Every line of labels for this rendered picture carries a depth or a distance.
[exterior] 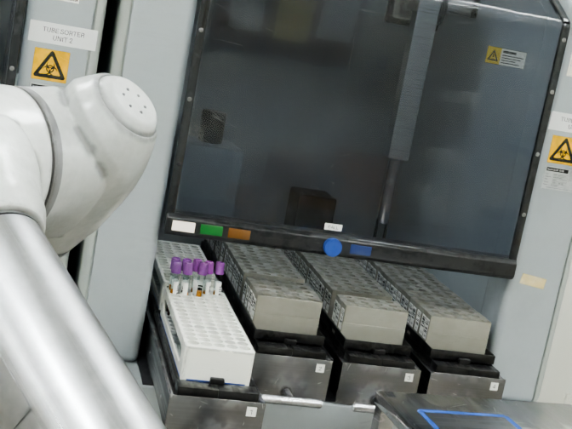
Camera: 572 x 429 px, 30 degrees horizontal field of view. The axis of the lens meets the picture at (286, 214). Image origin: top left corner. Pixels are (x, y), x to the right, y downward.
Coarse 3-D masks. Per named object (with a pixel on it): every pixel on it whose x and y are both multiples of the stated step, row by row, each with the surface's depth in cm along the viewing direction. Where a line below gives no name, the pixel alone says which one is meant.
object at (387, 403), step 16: (384, 400) 154; (400, 400) 155; (416, 400) 156; (432, 400) 158; (448, 400) 159; (464, 400) 160; (480, 400) 162; (496, 400) 163; (512, 400) 164; (384, 416) 156; (400, 416) 149; (416, 416) 150; (432, 416) 151; (448, 416) 152; (464, 416) 153; (480, 416) 155; (496, 416) 156; (512, 416) 157; (528, 416) 158; (544, 416) 160; (560, 416) 161
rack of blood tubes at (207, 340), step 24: (168, 288) 174; (192, 312) 165; (216, 312) 165; (168, 336) 164; (192, 336) 152; (216, 336) 154; (240, 336) 157; (192, 360) 148; (216, 360) 148; (240, 360) 149
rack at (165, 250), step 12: (156, 252) 196; (168, 252) 198; (180, 252) 200; (192, 252) 201; (156, 264) 189; (168, 264) 189; (156, 276) 195; (168, 276) 182; (180, 276) 184; (156, 288) 186
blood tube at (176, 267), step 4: (176, 260) 171; (180, 260) 171; (176, 264) 170; (180, 264) 170; (172, 268) 170; (176, 268) 170; (180, 268) 171; (172, 272) 170; (176, 272) 170; (180, 272) 171; (172, 276) 171; (176, 276) 171; (172, 280) 171; (176, 280) 171; (172, 284) 171; (176, 284) 171; (172, 288) 171; (176, 288) 171; (172, 292) 171; (176, 292) 171; (168, 308) 172; (168, 312) 172
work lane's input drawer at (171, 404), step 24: (144, 336) 178; (168, 360) 157; (168, 384) 148; (192, 384) 147; (216, 384) 148; (168, 408) 145; (192, 408) 145; (216, 408) 146; (240, 408) 147; (264, 408) 148
